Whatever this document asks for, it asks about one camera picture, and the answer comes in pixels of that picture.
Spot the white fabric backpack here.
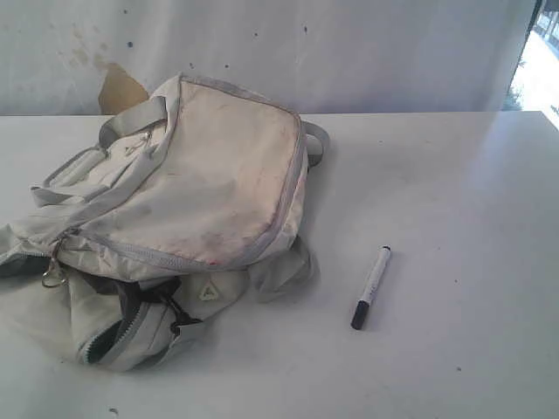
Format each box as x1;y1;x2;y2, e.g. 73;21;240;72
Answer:
1;75;329;371

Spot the white marker with black cap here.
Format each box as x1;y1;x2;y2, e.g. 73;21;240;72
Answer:
350;245;391;330

